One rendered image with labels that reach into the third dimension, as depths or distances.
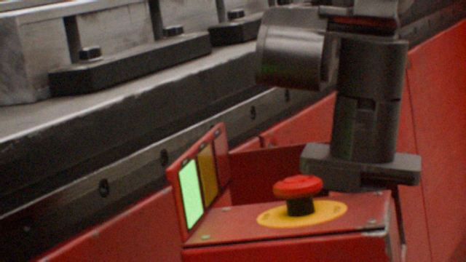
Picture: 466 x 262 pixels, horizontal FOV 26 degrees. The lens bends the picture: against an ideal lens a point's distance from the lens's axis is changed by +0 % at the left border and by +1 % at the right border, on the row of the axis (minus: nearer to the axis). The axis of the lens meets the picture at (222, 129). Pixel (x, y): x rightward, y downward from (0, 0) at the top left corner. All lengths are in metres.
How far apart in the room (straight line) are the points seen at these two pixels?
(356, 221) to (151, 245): 0.31
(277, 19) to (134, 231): 0.26
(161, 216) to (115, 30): 0.29
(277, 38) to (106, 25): 0.39
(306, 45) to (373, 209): 0.16
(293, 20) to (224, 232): 0.20
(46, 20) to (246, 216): 0.38
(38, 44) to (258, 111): 0.33
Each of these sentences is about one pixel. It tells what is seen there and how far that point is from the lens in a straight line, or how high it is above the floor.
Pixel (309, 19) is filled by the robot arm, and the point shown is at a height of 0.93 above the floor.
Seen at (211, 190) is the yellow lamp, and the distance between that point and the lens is 0.85.
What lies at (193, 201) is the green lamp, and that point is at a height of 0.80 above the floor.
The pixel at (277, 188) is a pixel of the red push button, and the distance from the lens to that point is 0.78.
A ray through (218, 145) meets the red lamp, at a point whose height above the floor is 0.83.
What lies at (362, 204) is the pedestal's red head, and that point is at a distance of 0.80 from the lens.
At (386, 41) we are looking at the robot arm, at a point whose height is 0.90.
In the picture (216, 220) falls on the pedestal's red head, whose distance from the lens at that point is 0.82.
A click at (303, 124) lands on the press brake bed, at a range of 1.41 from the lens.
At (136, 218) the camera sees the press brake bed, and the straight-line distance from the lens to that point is 0.98.
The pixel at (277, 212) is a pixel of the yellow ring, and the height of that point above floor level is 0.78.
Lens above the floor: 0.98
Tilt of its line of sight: 9 degrees down
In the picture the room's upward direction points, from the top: 9 degrees counter-clockwise
